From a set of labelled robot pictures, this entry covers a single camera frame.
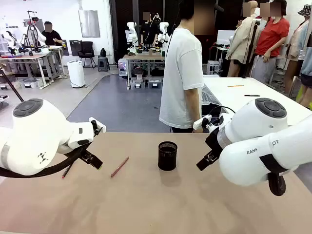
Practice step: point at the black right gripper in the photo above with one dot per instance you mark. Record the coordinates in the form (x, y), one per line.
(214, 142)

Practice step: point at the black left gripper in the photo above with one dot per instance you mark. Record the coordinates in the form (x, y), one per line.
(96, 129)

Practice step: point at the dark red pen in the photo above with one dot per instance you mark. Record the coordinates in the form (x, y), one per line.
(119, 167)

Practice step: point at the black marker with red caps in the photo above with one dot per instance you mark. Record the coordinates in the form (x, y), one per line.
(66, 172)

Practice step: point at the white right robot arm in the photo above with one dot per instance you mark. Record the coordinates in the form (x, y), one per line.
(256, 122)

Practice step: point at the person right forearm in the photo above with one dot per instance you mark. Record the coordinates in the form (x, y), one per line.
(198, 109)

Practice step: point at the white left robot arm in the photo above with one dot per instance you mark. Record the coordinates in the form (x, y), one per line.
(36, 136)

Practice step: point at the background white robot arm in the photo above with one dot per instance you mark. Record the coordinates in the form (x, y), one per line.
(36, 34)
(132, 26)
(7, 39)
(163, 26)

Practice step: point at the black mesh pen holder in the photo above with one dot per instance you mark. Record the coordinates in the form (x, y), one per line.
(167, 161)

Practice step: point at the black pen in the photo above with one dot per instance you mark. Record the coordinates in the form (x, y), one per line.
(252, 95)

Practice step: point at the person right hand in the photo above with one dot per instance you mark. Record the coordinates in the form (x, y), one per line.
(199, 130)

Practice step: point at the clear plastic wrap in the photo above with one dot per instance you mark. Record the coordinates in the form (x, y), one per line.
(209, 96)

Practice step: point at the white table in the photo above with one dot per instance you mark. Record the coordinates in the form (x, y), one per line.
(231, 92)

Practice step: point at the yellow pencil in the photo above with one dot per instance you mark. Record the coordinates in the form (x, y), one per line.
(235, 85)

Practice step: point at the grey storage bin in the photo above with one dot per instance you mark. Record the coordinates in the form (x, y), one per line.
(138, 84)
(30, 83)
(155, 83)

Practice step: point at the white air purifier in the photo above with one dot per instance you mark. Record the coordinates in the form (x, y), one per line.
(76, 73)

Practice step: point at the person in white T-shirt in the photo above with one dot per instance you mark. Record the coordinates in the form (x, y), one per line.
(180, 73)

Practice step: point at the white box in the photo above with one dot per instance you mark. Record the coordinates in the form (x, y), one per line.
(213, 67)

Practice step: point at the computer case with lights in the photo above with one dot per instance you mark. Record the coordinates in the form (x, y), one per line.
(122, 68)

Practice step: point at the grey plastic stool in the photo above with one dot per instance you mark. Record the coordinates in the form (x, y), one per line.
(103, 62)

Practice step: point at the small black bag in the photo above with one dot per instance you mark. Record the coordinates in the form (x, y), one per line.
(103, 52)

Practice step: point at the thin black pole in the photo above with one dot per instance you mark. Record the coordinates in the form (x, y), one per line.
(12, 85)

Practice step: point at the black office chair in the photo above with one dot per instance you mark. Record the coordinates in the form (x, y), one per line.
(87, 48)

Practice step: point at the black cabinet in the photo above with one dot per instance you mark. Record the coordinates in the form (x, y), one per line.
(75, 47)

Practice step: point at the wooden top workbench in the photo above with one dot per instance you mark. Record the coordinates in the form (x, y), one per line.
(143, 57)

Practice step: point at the mannequin in beige jacket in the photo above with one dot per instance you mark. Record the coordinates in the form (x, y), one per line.
(240, 41)

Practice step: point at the black tripod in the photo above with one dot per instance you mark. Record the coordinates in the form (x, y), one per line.
(253, 44)

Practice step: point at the seated man in black shirt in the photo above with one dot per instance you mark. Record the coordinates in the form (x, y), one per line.
(51, 36)

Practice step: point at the woman in red shirt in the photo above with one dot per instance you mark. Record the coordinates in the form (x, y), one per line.
(270, 39)

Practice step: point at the standing person in black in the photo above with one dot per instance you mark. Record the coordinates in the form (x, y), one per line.
(148, 34)

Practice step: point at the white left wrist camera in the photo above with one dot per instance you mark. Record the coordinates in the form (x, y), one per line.
(102, 127)

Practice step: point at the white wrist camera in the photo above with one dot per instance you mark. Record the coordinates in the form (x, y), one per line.
(200, 123)
(102, 127)

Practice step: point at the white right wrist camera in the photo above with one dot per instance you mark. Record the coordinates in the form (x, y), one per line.
(200, 123)

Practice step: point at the workbench with white frame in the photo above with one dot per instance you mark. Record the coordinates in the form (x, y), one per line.
(24, 56)

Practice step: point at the grey wall panel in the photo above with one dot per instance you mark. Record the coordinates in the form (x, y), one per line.
(89, 24)

